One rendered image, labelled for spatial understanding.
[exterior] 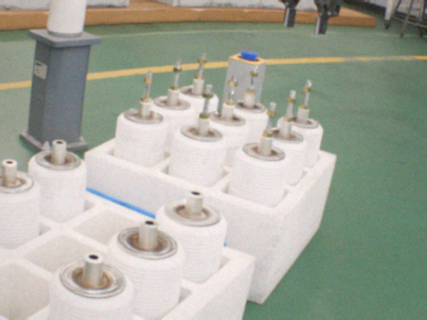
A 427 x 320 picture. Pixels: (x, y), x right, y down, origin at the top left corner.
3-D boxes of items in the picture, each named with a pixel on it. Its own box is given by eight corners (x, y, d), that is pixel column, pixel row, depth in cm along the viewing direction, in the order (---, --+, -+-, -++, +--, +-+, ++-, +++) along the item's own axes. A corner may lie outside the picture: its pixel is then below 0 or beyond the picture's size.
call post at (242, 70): (207, 182, 167) (228, 58, 156) (218, 174, 173) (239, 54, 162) (234, 190, 164) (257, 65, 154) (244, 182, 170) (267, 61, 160)
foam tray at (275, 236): (78, 236, 129) (84, 152, 123) (165, 179, 164) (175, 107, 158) (261, 305, 117) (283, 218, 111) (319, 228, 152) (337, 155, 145)
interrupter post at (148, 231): (133, 245, 80) (135, 222, 79) (143, 239, 82) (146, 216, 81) (149, 253, 79) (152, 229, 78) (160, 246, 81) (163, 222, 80)
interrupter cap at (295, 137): (285, 129, 133) (286, 126, 133) (311, 143, 128) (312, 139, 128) (256, 131, 129) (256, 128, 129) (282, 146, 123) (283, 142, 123)
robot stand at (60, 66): (18, 137, 173) (27, 30, 162) (61, 131, 183) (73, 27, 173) (43, 157, 164) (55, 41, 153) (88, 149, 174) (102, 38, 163)
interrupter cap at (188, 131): (181, 126, 125) (181, 122, 125) (222, 132, 125) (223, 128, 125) (178, 139, 118) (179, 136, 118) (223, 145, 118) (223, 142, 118)
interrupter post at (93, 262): (77, 282, 70) (78, 256, 69) (89, 273, 72) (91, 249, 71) (94, 290, 69) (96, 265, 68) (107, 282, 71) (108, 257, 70)
